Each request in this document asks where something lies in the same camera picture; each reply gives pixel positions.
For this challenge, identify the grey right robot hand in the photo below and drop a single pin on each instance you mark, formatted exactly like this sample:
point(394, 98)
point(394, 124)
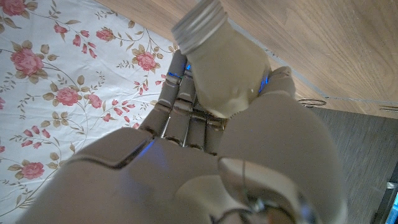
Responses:
point(174, 174)

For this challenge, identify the clear bottle with yellow label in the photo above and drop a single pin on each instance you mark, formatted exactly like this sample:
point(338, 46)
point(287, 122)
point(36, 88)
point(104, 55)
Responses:
point(227, 62)

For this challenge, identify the floral backdrop cloth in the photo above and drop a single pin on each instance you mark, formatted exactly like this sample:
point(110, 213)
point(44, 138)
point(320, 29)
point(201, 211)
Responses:
point(77, 62)

